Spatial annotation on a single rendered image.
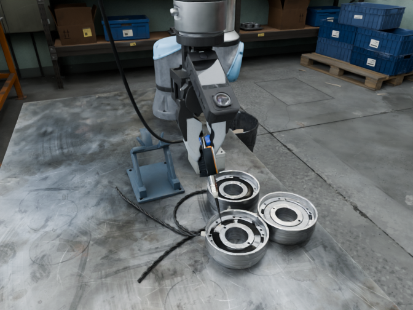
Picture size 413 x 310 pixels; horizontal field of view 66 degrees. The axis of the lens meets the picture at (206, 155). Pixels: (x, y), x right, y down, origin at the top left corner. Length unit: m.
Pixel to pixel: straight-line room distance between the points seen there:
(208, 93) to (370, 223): 1.65
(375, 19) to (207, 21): 3.85
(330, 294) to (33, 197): 0.59
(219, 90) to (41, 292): 0.40
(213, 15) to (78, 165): 0.52
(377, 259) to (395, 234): 0.24
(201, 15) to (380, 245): 1.61
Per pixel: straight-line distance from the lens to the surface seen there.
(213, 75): 0.46
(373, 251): 1.84
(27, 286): 0.59
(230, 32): 0.95
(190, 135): 0.52
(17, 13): 4.23
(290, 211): 0.62
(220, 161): 0.74
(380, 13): 4.23
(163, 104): 1.00
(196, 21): 0.46
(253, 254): 0.52
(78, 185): 0.76
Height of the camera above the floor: 1.22
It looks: 31 degrees down
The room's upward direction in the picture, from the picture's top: straight up
